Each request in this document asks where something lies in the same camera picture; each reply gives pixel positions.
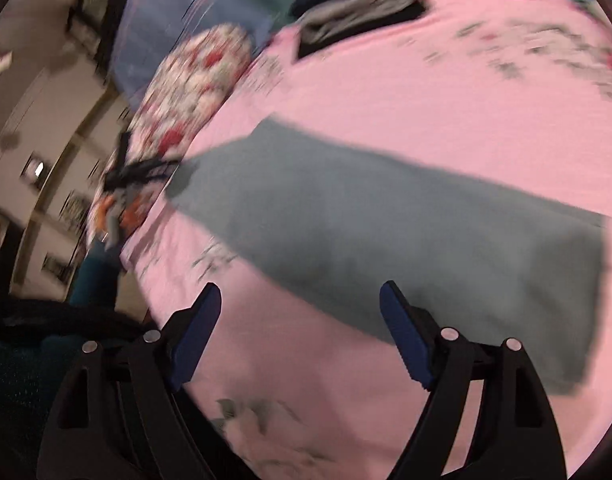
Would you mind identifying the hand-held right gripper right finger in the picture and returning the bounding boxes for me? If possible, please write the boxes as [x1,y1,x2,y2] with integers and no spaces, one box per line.
[379,280,570,480]

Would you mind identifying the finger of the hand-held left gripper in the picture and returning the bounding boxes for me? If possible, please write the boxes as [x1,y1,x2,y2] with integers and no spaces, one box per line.
[106,156,183,187]
[116,131,135,168]

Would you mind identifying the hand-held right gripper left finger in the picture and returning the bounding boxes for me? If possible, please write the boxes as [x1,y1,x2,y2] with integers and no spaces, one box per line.
[36,282,247,480]

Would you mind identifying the light grey-blue pants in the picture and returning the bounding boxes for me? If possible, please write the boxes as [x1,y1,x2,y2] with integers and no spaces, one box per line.
[167,114,610,397]

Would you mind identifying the person's left forearm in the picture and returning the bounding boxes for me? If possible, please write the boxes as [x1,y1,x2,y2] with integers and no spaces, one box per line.
[67,246,125,312]

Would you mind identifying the white and red floral quilt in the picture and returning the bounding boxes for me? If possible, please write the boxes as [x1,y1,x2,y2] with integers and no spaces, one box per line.
[84,22,255,243]

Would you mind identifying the dark furniture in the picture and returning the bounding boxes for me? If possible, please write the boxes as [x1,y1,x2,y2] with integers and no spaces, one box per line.
[67,0,142,78]

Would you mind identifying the blue cloth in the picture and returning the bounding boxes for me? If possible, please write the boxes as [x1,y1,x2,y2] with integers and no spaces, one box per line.
[110,0,283,92]

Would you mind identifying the person's dark teal clothing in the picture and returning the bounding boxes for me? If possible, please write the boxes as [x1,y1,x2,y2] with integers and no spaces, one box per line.
[0,296,152,480]

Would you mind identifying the black garment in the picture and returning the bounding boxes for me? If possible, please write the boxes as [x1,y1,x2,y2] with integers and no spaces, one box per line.
[295,0,429,62]

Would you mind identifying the pink floral blanket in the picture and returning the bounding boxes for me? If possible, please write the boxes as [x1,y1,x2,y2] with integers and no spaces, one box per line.
[116,0,612,480]

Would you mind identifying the wall picture frame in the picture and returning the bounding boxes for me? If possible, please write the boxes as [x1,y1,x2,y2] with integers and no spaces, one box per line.
[22,156,52,187]
[40,251,75,282]
[60,189,95,227]

